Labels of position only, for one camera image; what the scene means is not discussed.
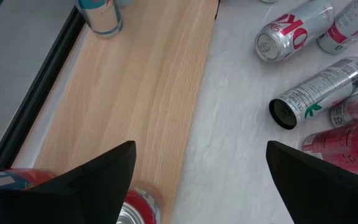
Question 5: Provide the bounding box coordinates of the red Coke Zero can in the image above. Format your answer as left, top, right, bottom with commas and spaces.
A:
301, 118, 358, 181

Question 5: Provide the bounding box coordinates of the white Celsius can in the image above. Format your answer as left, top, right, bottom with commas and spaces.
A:
268, 56, 358, 131
317, 0, 358, 55

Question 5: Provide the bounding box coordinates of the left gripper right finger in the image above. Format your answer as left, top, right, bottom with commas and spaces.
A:
265, 140, 358, 224

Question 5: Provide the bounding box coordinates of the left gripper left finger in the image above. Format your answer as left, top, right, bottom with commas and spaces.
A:
0, 140, 137, 224

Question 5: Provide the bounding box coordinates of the wooden shelf with black frame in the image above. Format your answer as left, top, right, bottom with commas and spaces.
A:
32, 0, 221, 224

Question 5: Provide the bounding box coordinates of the teal silver beverage can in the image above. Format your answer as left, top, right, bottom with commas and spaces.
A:
75, 0, 124, 39

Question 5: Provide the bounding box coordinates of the silver Diet Coke can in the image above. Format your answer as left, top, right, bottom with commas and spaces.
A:
254, 0, 336, 63
329, 86, 358, 128

